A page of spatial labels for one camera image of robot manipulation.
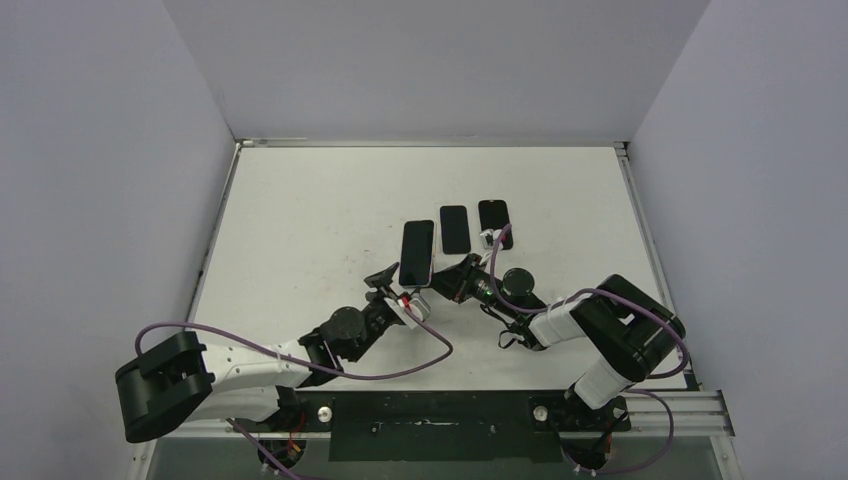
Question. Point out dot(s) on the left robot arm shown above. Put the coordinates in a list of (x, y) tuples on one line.
[(183, 379)]

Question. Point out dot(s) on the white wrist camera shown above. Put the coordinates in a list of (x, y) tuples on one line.
[(410, 309), (488, 237)]

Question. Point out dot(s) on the aluminium frame rail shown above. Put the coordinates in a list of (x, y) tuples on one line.
[(652, 414)]

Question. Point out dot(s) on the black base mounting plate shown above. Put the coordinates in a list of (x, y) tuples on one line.
[(355, 443)]

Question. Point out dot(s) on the black phone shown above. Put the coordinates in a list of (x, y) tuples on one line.
[(455, 234)]

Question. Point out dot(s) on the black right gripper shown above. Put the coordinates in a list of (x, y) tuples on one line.
[(452, 279)]

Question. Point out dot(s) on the black phone case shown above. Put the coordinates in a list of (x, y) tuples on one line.
[(493, 214)]

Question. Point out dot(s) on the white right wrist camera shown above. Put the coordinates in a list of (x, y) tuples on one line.
[(488, 237)]

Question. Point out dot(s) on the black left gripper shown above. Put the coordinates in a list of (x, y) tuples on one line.
[(383, 284)]

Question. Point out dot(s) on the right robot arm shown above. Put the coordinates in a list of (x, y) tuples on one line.
[(632, 332)]

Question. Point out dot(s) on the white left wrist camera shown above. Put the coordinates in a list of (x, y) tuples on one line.
[(410, 309)]

